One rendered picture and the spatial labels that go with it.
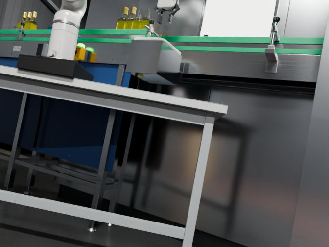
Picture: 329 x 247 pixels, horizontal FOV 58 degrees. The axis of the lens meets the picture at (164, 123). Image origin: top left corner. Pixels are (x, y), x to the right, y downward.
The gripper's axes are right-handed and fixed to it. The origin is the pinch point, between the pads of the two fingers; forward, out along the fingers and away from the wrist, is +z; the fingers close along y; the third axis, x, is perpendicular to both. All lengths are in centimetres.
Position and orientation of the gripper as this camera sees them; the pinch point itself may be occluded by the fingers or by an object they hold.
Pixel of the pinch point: (164, 19)
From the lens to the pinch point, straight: 156.3
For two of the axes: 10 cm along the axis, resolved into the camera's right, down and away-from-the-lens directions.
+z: -1.9, 9.8, -0.5
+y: -8.7, -1.4, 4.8
